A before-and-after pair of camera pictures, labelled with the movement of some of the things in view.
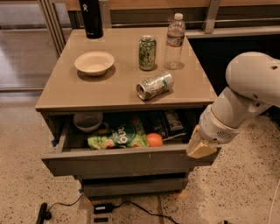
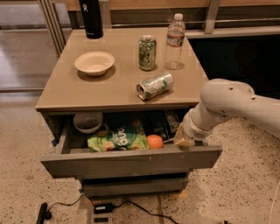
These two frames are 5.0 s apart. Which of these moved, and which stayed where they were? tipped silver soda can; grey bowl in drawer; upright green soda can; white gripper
Moved: white gripper
Stayed: grey bowl in drawer; upright green soda can; tipped silver soda can
